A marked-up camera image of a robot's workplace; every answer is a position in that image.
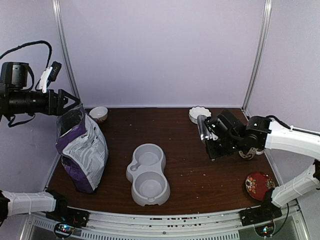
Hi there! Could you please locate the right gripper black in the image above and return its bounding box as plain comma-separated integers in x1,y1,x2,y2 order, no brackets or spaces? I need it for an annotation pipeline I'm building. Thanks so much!
205,135,244,160

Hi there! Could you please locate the metal food scoop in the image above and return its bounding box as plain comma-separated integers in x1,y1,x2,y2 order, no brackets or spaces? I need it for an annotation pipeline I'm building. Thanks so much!
197,114,218,144

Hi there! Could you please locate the purple puppy food bag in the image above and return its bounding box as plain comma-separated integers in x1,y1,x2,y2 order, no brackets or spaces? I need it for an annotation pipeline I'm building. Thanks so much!
55,104,109,194

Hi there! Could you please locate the grey double pet bowl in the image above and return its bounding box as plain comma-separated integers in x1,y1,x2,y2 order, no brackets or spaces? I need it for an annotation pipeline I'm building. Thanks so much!
126,143,171,207

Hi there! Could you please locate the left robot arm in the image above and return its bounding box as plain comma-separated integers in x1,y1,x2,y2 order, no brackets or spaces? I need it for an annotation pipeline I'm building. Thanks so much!
0,62,80,222

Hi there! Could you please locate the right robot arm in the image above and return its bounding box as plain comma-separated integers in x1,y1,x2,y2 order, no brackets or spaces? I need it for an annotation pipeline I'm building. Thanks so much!
197,110,320,221

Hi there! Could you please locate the small white round bowl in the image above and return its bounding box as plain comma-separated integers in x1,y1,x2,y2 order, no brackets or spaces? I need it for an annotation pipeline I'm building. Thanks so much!
89,106,109,123

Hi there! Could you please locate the white scalloped bowl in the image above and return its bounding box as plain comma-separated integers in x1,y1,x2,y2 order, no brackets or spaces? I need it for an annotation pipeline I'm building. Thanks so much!
188,106,212,125

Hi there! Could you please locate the patterned mug yellow inside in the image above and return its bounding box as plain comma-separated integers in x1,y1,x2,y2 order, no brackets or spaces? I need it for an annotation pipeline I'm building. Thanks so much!
237,147,265,160

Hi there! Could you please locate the red floral plate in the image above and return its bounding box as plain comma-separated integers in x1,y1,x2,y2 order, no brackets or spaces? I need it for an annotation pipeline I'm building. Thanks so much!
244,171,276,201

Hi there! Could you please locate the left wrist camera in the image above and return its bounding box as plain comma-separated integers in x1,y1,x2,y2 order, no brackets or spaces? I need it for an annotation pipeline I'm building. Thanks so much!
35,61,62,93

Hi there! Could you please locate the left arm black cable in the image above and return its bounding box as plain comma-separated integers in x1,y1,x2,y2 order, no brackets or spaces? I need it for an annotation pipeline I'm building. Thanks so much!
0,39,53,71

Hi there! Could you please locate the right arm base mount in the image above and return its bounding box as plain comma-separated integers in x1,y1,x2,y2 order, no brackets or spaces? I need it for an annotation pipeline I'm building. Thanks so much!
239,206,283,238

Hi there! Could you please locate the left aluminium frame post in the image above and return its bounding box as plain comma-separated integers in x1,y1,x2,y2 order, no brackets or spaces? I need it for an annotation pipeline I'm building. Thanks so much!
52,0,82,102

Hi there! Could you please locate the aluminium frame post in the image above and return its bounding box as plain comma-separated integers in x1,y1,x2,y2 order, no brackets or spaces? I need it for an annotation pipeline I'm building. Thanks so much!
52,0,82,102
241,0,273,113

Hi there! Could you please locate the aluminium front rail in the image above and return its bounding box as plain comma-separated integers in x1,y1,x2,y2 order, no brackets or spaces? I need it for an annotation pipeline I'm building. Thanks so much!
20,200,311,240

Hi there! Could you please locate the right aluminium frame post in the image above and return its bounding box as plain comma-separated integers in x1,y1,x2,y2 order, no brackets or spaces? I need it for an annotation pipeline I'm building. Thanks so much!
241,0,273,113

